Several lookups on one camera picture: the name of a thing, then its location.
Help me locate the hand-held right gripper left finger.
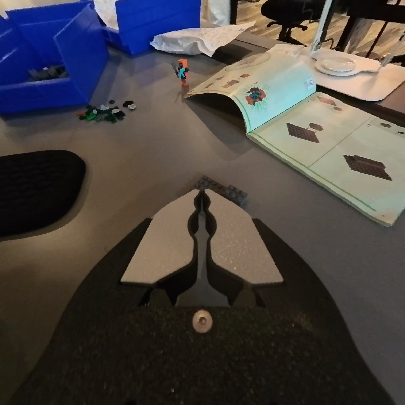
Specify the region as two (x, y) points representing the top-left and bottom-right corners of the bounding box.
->
(121, 190), (203, 285)

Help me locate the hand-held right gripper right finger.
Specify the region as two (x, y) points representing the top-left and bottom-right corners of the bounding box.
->
(204, 189), (284, 285)

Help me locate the small grey toy brick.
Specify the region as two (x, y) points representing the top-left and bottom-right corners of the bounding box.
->
(218, 184), (249, 208)

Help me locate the dark grey toy base plate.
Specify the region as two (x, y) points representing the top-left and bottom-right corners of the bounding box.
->
(189, 175), (249, 219)

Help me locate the building instruction booklet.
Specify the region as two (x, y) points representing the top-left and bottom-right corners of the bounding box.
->
(184, 51), (405, 228)

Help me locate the pile of small toy bricks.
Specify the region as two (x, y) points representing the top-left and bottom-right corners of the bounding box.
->
(77, 100), (137, 123)

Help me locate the grey desk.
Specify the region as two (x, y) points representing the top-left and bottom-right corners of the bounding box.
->
(0, 25), (405, 405)

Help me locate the dark desk with wooden edge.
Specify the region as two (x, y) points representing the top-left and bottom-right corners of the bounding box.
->
(215, 32), (405, 128)

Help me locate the black textured pad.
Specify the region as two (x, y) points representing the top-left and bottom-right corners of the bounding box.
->
(0, 150), (87, 238)

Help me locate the orange toy brick model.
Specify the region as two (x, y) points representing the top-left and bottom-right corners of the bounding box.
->
(175, 58), (191, 88)

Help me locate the white printed paper bag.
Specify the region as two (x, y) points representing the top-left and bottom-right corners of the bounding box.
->
(269, 43), (317, 61)
(93, 0), (120, 30)
(149, 21), (257, 58)

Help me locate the heap of dark grey bricks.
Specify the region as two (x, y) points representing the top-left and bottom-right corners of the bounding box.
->
(27, 65), (70, 83)

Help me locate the black office chair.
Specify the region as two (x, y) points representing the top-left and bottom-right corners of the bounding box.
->
(260, 0), (321, 44)

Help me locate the wooden table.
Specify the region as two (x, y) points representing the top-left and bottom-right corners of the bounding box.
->
(335, 0), (405, 58)

